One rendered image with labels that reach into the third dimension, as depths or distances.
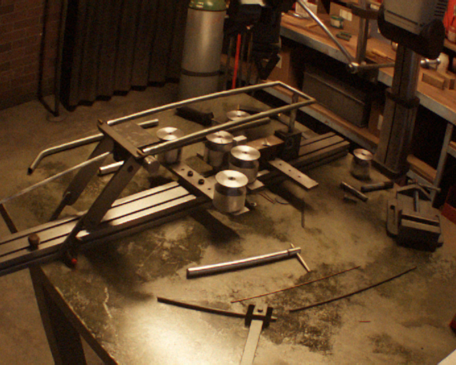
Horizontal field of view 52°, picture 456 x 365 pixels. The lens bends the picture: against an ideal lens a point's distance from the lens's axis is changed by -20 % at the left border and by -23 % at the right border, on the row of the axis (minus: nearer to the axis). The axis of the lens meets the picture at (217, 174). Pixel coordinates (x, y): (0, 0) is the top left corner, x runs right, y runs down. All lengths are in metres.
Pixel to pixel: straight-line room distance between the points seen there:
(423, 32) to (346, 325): 0.98
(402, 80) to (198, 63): 1.50
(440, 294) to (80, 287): 0.61
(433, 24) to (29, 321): 1.77
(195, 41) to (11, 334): 1.82
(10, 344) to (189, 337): 1.23
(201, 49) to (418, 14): 1.62
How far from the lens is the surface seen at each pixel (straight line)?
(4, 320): 1.98
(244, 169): 0.97
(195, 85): 2.92
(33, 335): 1.91
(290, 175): 1.04
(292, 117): 1.09
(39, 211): 0.97
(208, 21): 2.80
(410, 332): 0.82
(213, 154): 1.02
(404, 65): 1.62
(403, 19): 1.55
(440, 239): 1.05
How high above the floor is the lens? 1.42
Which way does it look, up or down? 30 degrees down
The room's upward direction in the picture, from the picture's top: 7 degrees clockwise
